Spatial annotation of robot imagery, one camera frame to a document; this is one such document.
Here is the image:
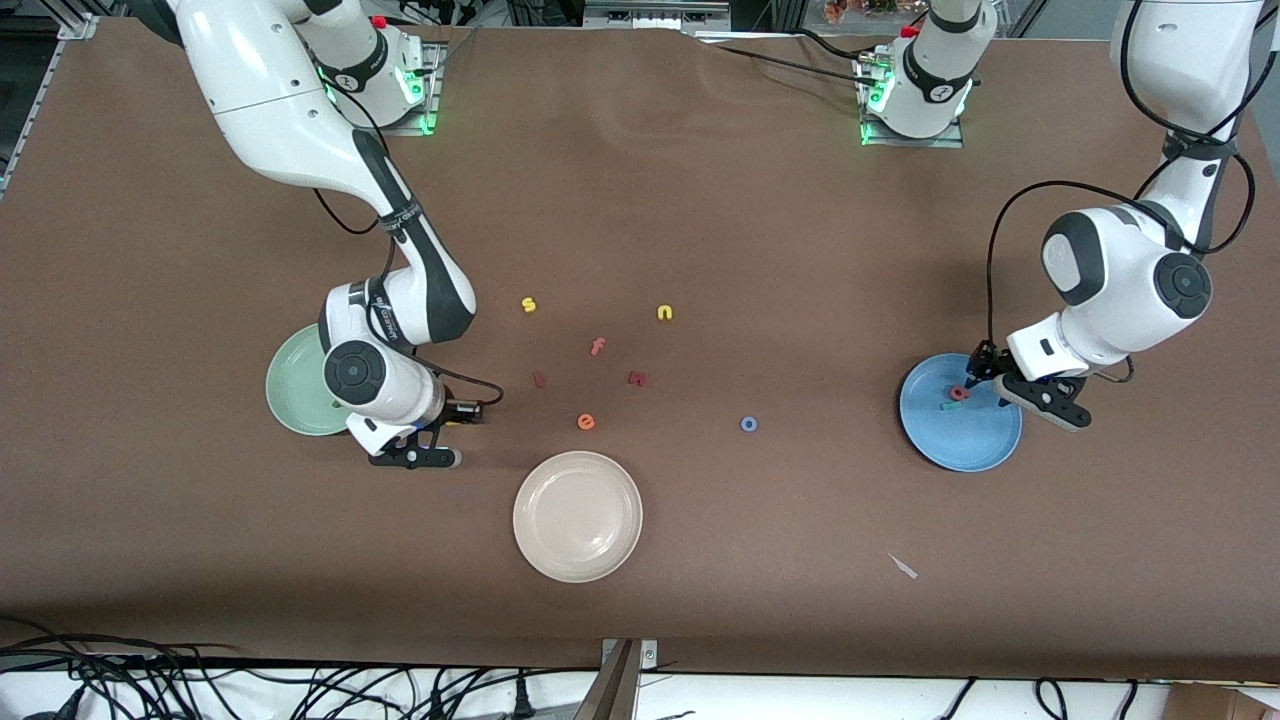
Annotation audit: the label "blue plastic plate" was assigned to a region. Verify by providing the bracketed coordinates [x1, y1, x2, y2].
[898, 352, 1024, 474]

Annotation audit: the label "light green plastic plate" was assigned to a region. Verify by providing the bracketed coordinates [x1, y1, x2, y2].
[265, 322, 353, 438]

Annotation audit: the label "beige plastic plate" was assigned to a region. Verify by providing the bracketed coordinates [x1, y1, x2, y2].
[512, 450, 644, 585]

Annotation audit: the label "brown table cover sheet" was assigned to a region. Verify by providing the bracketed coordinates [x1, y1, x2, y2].
[0, 18, 1280, 683]

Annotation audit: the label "orange artificial flowers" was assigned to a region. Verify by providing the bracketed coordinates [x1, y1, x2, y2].
[822, 0, 901, 26]

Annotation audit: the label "cardboard box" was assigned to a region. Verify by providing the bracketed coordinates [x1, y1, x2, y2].
[1165, 682, 1280, 720]

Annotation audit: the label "grey metal equipment box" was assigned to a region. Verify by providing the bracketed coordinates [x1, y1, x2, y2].
[583, 0, 733, 29]

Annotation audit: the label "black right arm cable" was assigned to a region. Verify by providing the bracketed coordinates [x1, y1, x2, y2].
[312, 185, 504, 406]

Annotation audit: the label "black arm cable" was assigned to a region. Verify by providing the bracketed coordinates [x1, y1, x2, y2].
[985, 0, 1256, 346]
[312, 185, 504, 406]

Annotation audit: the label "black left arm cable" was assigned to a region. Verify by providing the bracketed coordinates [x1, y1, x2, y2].
[985, 0, 1256, 346]

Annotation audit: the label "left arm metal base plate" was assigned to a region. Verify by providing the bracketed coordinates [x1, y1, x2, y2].
[855, 50, 966, 149]

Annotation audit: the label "small metal bracket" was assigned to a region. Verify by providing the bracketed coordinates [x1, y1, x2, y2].
[600, 638, 659, 673]

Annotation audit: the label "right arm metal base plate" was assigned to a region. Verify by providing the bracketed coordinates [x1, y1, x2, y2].
[375, 40, 443, 137]

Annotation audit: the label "brown wooden post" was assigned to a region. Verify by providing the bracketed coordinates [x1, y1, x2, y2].
[572, 640, 641, 720]

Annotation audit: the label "black cable on table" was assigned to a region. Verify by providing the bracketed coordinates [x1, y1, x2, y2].
[788, 26, 889, 63]
[690, 32, 881, 89]

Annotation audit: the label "aluminium frame rail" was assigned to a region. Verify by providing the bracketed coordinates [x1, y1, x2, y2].
[0, 40, 61, 201]

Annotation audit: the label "aluminium frame profile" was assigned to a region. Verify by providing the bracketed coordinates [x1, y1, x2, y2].
[40, 0, 101, 41]

